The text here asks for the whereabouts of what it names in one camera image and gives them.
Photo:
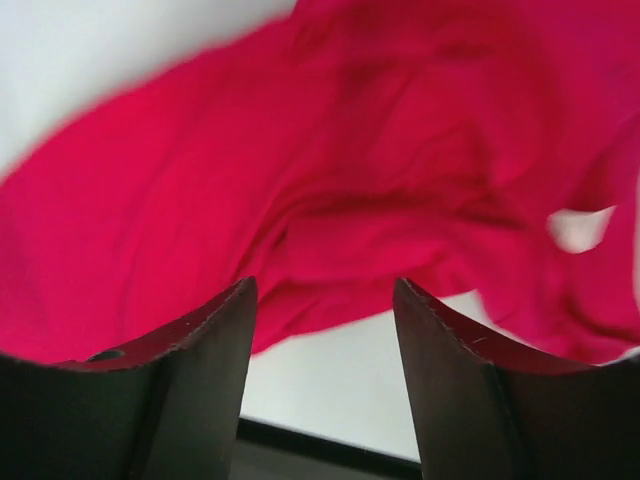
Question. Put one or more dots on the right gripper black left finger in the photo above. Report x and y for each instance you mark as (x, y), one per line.
(163, 406)

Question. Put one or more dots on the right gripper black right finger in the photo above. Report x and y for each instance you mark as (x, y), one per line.
(485, 406)

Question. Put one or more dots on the crimson red t-shirt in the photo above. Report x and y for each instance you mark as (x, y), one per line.
(490, 146)

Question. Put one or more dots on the black base mounting strip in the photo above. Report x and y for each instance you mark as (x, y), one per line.
(327, 451)

